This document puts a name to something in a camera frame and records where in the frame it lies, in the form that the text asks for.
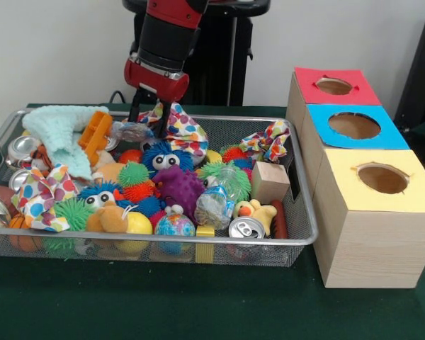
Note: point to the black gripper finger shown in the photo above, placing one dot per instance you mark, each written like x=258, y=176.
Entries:
x=134, y=106
x=164, y=120

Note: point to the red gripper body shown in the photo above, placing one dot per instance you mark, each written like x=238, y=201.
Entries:
x=159, y=85

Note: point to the polka-dot colourful cloth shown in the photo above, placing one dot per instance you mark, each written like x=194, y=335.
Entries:
x=42, y=198
x=184, y=127

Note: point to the clear plastic bottle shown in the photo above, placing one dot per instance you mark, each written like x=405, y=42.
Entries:
x=131, y=131

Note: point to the orange plastic block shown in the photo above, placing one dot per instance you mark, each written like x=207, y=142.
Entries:
x=95, y=136

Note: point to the mint waffle cloth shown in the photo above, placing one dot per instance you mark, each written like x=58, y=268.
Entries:
x=60, y=134

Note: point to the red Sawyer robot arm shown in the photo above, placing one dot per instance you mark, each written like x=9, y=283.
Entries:
x=170, y=35

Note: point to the metal mesh bin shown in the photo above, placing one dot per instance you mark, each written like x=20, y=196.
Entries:
x=251, y=255

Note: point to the wooden three-hole box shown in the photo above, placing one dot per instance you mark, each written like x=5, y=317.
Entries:
x=375, y=248

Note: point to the purple spiky rubber toy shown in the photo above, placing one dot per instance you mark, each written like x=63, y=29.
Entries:
x=178, y=187

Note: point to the clear bottle with blue label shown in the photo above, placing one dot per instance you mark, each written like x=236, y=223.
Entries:
x=216, y=202

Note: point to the globe print ball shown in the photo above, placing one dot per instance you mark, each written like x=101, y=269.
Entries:
x=175, y=225

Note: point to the brown teddy bear plush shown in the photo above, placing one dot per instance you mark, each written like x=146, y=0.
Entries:
x=106, y=217

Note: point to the silver drink can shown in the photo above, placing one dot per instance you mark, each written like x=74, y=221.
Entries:
x=246, y=228

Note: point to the dark green tablecloth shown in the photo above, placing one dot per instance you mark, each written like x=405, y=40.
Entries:
x=163, y=304

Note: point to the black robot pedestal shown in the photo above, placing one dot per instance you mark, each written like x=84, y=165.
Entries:
x=226, y=53

